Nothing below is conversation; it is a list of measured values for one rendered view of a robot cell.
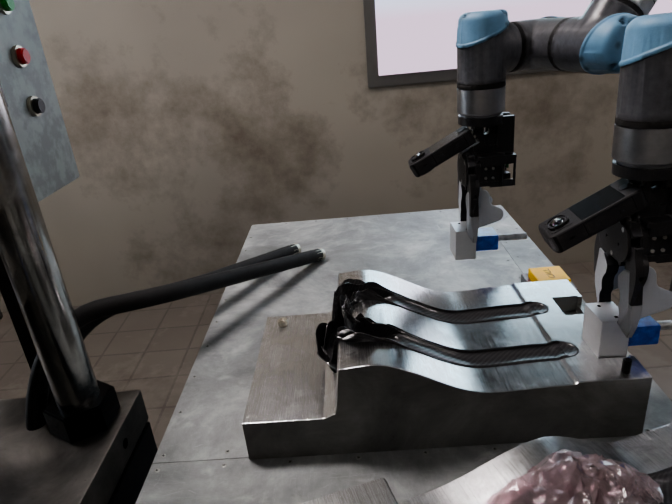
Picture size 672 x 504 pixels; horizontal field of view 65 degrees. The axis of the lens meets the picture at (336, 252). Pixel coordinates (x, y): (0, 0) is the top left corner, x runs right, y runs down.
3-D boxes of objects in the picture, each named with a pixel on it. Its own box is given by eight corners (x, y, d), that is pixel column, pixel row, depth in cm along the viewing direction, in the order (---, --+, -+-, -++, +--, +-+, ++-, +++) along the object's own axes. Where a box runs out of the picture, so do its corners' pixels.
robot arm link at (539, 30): (595, 67, 82) (536, 76, 79) (545, 64, 92) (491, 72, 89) (600, 12, 79) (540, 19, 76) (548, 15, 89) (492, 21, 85)
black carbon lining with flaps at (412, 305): (541, 311, 83) (546, 255, 79) (585, 374, 68) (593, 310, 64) (319, 327, 84) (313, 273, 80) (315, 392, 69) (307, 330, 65)
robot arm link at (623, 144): (635, 132, 55) (600, 120, 63) (630, 175, 57) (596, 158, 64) (709, 125, 55) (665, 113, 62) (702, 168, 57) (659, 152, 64)
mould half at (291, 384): (562, 325, 91) (569, 253, 85) (642, 435, 67) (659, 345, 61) (272, 346, 93) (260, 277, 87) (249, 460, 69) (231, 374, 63)
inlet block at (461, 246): (521, 244, 98) (522, 216, 96) (530, 255, 94) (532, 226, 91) (449, 249, 99) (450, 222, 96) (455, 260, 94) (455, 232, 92)
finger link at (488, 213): (506, 243, 89) (504, 187, 87) (471, 245, 89) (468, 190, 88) (501, 240, 92) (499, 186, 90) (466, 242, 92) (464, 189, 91)
